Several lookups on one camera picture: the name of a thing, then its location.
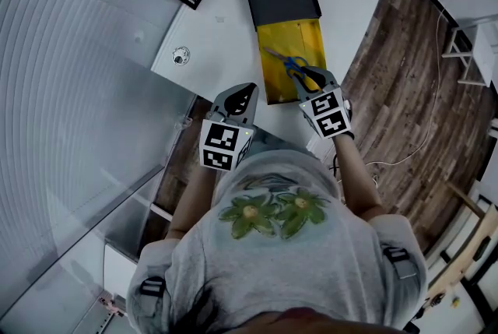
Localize grey shoulder strap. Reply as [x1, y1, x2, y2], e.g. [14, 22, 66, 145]
[383, 244, 417, 279]
[139, 276, 167, 298]

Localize white floor cable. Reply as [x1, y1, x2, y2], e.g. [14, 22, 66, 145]
[365, 0, 456, 167]

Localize white window blinds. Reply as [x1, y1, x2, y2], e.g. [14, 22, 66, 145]
[0, 0, 219, 310]

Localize person's left forearm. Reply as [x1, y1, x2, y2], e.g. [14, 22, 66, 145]
[167, 167, 219, 240]

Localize grey flower print shirt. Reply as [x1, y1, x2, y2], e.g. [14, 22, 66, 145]
[126, 149, 429, 334]

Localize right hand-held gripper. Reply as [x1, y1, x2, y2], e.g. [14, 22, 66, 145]
[292, 66, 352, 139]

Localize wooden workbench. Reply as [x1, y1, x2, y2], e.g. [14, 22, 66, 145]
[423, 180, 498, 310]

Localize white desk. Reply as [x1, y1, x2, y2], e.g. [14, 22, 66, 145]
[103, 242, 137, 302]

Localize round cable grommet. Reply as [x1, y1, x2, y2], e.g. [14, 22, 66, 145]
[171, 45, 191, 67]

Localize blue-handled scissors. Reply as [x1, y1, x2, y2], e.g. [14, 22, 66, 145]
[263, 46, 310, 79]

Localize person's right forearm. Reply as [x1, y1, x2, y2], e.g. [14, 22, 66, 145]
[333, 133, 386, 219]

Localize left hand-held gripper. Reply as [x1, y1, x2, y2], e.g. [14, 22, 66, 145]
[198, 82, 260, 172]

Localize small white side table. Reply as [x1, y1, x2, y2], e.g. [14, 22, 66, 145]
[441, 15, 498, 88]

